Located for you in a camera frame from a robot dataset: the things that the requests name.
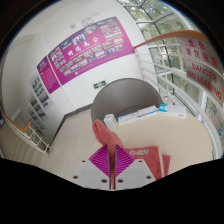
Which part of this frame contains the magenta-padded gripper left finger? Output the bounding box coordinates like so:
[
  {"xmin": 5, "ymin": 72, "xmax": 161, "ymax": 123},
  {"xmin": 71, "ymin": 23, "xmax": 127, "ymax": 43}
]
[{"xmin": 70, "ymin": 144, "xmax": 111, "ymax": 191}]

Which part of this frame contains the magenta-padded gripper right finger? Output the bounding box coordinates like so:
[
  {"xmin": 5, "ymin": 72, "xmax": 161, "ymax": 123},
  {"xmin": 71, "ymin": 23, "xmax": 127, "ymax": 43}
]
[{"xmin": 114, "ymin": 144, "xmax": 157, "ymax": 191}]

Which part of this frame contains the red towel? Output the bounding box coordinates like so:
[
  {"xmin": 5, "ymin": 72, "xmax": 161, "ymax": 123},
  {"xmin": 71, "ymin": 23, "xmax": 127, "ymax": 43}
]
[{"xmin": 92, "ymin": 119, "xmax": 172, "ymax": 190}]

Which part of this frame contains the small upright white box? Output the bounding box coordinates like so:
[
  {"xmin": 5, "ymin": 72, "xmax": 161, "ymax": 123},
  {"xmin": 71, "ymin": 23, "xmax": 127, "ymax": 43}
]
[{"xmin": 103, "ymin": 113, "xmax": 118, "ymax": 130}]

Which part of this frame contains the flat white and blue box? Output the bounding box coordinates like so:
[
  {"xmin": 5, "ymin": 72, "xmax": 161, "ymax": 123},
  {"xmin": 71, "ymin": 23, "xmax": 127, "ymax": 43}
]
[
  {"xmin": 117, "ymin": 111, "xmax": 140, "ymax": 127},
  {"xmin": 137, "ymin": 105, "xmax": 160, "ymax": 120}
]

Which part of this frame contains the white box with blue end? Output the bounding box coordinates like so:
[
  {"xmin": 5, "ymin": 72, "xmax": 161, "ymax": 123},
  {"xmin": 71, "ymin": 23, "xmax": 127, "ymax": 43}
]
[{"xmin": 158, "ymin": 103, "xmax": 188, "ymax": 119}]

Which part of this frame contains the white stair railing wooden handrail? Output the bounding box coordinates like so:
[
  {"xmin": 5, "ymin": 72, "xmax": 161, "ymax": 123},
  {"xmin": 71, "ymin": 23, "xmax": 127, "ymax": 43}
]
[{"xmin": 0, "ymin": 111, "xmax": 52, "ymax": 154}]

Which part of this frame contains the green exit sign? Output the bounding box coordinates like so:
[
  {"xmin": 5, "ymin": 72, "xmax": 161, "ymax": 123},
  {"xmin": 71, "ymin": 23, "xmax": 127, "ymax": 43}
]
[{"xmin": 93, "ymin": 79, "xmax": 108, "ymax": 90}]

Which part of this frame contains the white photo display board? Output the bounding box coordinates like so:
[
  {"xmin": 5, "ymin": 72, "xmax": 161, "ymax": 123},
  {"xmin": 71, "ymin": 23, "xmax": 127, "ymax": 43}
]
[
  {"xmin": 29, "ymin": 73, "xmax": 54, "ymax": 109},
  {"xmin": 27, "ymin": 95, "xmax": 48, "ymax": 125}
]

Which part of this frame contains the white warning sign red lettering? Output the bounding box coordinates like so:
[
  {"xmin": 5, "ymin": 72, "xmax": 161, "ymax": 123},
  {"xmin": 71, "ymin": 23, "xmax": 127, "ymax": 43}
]
[{"xmin": 176, "ymin": 35, "xmax": 224, "ymax": 107}]

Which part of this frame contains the white railing with wooden handrail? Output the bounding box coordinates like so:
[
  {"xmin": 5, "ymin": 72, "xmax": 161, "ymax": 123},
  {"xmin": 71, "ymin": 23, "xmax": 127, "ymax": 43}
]
[{"xmin": 133, "ymin": 29, "xmax": 224, "ymax": 161}]

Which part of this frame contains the narrow magenta text wall poster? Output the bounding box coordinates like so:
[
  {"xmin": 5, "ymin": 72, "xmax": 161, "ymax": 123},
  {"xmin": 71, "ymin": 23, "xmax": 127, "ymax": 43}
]
[{"xmin": 36, "ymin": 56, "xmax": 62, "ymax": 95}]

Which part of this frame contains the large magenta photo wall poster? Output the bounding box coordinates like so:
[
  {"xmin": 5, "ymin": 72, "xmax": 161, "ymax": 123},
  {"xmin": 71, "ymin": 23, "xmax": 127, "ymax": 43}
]
[{"xmin": 47, "ymin": 16, "xmax": 136, "ymax": 86}]

